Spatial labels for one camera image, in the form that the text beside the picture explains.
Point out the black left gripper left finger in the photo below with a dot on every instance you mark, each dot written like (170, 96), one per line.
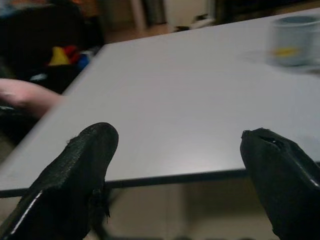
(67, 175)

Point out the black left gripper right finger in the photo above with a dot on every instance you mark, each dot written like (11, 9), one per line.
(280, 180)

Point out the blue toy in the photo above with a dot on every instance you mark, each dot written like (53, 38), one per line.
(83, 60)

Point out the white mug with yellow print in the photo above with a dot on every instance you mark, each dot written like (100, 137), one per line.
(293, 41)

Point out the black chair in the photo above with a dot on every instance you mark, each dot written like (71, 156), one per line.
(37, 32)

